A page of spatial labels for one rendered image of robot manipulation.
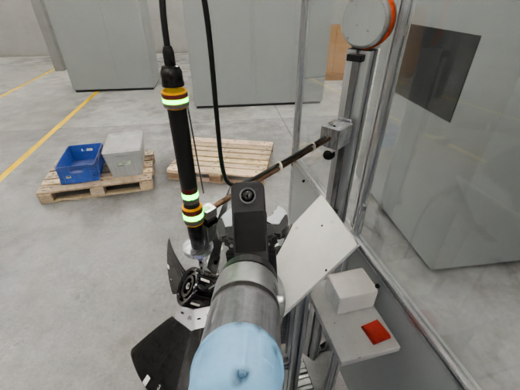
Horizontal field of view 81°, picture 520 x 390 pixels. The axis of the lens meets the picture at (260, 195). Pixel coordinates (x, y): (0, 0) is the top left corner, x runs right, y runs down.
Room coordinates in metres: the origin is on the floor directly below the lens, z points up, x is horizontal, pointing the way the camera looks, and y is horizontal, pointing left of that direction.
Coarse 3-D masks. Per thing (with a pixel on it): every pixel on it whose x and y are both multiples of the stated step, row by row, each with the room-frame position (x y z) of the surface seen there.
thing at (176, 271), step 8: (168, 240) 0.90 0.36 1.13; (168, 248) 0.88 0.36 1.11; (168, 256) 0.86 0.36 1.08; (168, 264) 0.85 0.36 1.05; (176, 264) 0.77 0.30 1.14; (168, 272) 0.84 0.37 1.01; (176, 272) 0.77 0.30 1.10; (184, 272) 0.71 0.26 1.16; (176, 280) 0.78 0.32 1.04; (176, 288) 0.78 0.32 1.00
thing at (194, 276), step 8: (192, 272) 0.65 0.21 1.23; (200, 272) 0.62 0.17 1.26; (208, 272) 0.64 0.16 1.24; (184, 280) 0.64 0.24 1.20; (192, 280) 0.61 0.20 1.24; (200, 280) 0.59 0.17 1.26; (216, 280) 0.62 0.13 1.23; (184, 288) 0.61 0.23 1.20; (192, 288) 0.58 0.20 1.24; (200, 288) 0.58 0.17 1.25; (208, 288) 0.59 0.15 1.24; (176, 296) 0.60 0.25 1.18; (184, 296) 0.58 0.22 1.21; (192, 296) 0.56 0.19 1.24; (200, 296) 0.56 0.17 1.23; (208, 296) 0.57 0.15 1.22; (184, 304) 0.55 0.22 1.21; (200, 304) 0.56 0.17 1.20; (208, 304) 0.56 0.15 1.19
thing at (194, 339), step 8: (200, 328) 0.49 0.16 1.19; (192, 336) 0.47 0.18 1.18; (200, 336) 0.47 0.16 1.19; (192, 344) 0.45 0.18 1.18; (192, 352) 0.43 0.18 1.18; (184, 360) 0.41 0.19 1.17; (192, 360) 0.41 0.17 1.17; (184, 368) 0.39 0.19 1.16; (184, 376) 0.38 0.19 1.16; (184, 384) 0.36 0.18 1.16
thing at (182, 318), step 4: (180, 308) 0.59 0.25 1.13; (184, 308) 0.59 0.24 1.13; (176, 312) 0.59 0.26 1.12; (184, 312) 0.59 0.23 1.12; (188, 312) 0.58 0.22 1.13; (192, 312) 0.58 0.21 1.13; (176, 316) 0.58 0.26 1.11; (180, 316) 0.58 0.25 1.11; (184, 316) 0.58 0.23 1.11; (192, 316) 0.57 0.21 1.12; (180, 320) 0.57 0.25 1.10; (184, 320) 0.57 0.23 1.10; (188, 320) 0.57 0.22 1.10; (192, 320) 0.57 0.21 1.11; (184, 324) 0.56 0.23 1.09; (188, 324) 0.56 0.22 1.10; (192, 324) 0.56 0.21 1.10; (188, 328) 0.55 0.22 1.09; (192, 328) 0.55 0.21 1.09
